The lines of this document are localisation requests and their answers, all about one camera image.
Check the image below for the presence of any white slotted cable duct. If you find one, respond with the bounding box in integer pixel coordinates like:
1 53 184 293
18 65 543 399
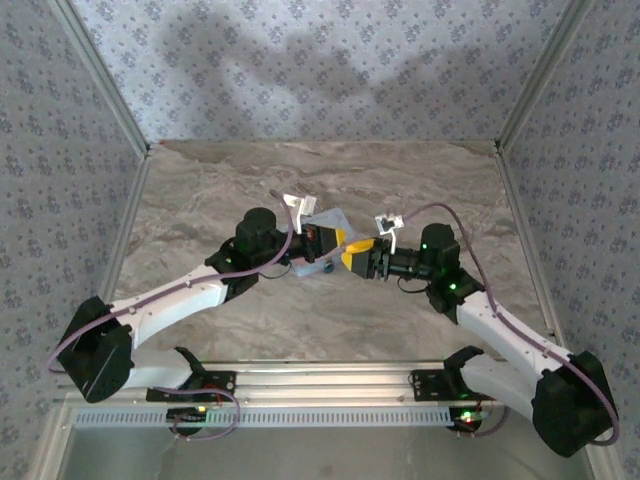
73 406 482 429

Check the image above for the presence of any controller board green light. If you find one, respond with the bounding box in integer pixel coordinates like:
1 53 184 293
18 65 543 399
451 407 490 427
166 406 210 422

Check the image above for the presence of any aluminium table side rail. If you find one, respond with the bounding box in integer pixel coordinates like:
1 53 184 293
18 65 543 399
497 149 569 351
97 149 152 309

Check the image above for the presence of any aluminium frame post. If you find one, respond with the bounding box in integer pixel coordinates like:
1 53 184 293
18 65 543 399
493 0 599 157
52 0 152 159

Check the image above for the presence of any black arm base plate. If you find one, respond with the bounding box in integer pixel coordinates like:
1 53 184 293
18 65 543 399
410 368 504 402
146 368 238 403

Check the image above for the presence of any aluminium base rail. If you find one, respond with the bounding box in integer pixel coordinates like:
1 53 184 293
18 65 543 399
54 358 539 404

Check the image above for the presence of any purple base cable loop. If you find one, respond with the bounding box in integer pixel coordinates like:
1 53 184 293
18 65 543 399
455 399 512 440
168 385 243 443

